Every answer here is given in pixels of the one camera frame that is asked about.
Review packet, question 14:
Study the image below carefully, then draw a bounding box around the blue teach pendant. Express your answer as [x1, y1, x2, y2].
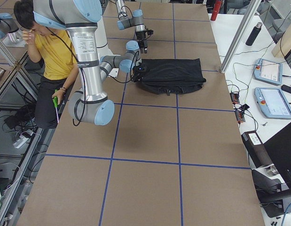
[253, 58, 283, 86]
[254, 87, 291, 119]

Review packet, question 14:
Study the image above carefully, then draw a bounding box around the red bottle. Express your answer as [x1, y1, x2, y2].
[210, 0, 223, 21]

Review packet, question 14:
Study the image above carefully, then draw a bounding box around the white power strip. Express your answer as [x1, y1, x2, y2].
[13, 131, 33, 149]

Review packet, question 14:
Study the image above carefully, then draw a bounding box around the black control box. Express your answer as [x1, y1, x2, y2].
[241, 130, 273, 168]

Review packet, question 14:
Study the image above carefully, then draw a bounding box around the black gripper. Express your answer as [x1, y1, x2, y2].
[135, 30, 148, 54]
[132, 65, 149, 82]

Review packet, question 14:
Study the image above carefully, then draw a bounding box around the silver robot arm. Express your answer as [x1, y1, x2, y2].
[33, 0, 152, 125]
[115, 0, 154, 54]

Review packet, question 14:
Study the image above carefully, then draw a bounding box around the black monitor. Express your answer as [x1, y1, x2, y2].
[264, 126, 291, 188]

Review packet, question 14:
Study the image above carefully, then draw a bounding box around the black bottle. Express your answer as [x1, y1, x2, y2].
[245, 22, 263, 46]

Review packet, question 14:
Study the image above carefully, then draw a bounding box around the aluminium frame post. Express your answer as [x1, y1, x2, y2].
[220, 0, 261, 73]

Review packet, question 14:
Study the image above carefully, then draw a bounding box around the near blue teach pendant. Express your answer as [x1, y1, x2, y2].
[254, 87, 291, 119]

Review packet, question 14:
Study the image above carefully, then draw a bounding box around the person in yellow shirt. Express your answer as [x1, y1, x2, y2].
[14, 0, 79, 129]

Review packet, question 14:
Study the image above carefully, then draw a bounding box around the green handled tool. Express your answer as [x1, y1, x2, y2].
[52, 96, 59, 123]

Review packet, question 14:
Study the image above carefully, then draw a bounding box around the far blue teach pendant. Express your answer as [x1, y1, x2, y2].
[253, 58, 283, 86]

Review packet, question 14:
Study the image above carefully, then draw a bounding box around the black graphic t-shirt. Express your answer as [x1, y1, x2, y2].
[136, 59, 206, 95]

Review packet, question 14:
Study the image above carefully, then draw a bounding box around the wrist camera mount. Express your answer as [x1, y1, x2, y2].
[146, 29, 154, 36]

